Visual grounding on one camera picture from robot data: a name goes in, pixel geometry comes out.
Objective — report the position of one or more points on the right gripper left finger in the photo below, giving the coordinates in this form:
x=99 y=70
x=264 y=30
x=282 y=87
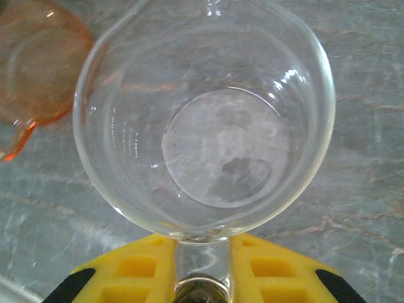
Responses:
x=135 y=271

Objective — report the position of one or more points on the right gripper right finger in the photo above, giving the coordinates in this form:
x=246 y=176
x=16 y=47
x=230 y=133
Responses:
x=271 y=271

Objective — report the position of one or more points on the orange glass server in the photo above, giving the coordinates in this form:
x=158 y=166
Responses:
x=41 y=69

